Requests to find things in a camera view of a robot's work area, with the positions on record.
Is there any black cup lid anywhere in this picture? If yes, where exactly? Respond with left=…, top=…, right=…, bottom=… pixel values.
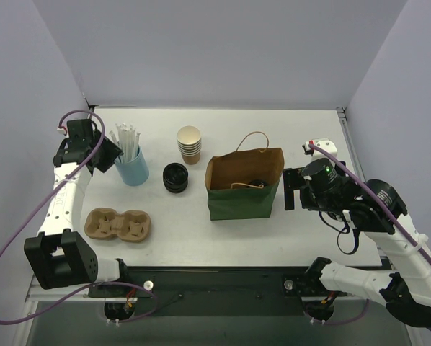
left=249, top=179, right=269, bottom=188

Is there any green paper bag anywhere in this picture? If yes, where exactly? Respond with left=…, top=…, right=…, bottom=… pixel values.
left=205, top=136, right=285, bottom=221

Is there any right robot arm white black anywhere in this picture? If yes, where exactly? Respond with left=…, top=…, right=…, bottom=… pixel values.
left=283, top=158, right=431, bottom=328

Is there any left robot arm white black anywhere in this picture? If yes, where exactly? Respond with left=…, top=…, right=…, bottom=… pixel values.
left=24, top=119, right=131, bottom=296

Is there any white wrapped straws bundle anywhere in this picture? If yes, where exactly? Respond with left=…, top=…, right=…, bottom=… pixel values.
left=109, top=123, right=140, bottom=164

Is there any blue straw holder cup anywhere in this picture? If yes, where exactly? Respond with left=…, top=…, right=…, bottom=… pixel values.
left=115, top=147, right=149, bottom=187

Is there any stack of black lids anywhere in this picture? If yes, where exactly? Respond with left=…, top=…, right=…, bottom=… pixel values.
left=162, top=163, right=188, bottom=193

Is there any stack of paper cups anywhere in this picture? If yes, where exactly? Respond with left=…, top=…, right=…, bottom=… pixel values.
left=177, top=125, right=202, bottom=165

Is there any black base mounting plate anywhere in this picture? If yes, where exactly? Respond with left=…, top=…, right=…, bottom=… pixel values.
left=88, top=267, right=336, bottom=321

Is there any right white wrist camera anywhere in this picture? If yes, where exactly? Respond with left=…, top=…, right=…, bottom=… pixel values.
left=302, top=138, right=338, bottom=161

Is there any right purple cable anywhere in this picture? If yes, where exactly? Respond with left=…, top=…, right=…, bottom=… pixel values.
left=308, top=143, right=431, bottom=278

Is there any purple cable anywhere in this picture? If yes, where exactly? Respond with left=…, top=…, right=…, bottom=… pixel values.
left=0, top=109, right=159, bottom=324
left=308, top=143, right=431, bottom=278

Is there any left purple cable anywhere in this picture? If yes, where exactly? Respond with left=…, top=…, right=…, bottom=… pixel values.
left=0, top=109, right=159, bottom=324

